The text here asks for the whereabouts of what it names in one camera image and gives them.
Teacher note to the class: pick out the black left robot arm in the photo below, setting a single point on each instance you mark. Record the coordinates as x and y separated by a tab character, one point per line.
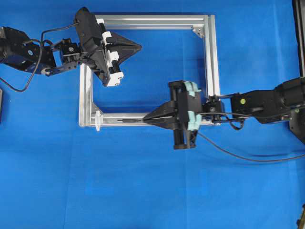
41	56

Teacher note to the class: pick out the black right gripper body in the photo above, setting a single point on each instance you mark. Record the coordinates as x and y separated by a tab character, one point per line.
186	96

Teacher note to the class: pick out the dark object left edge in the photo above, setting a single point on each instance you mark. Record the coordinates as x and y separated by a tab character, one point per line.
1	101

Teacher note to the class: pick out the black stand right edge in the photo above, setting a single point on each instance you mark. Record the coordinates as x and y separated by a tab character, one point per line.
299	18

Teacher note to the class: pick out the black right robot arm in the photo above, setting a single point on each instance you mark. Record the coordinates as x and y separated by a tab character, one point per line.
286	102

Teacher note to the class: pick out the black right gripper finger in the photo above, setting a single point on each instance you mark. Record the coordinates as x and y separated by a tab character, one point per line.
165	123
167	109

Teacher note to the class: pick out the aluminium extrusion frame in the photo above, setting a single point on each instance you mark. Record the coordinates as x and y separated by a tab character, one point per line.
202	25

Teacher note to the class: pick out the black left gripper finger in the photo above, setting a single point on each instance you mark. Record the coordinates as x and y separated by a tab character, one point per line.
124	51
117	40

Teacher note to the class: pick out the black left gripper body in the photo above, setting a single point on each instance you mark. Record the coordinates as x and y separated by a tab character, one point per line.
95	41

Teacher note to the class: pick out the white cable tie loop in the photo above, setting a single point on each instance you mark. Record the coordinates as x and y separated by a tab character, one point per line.
98	118

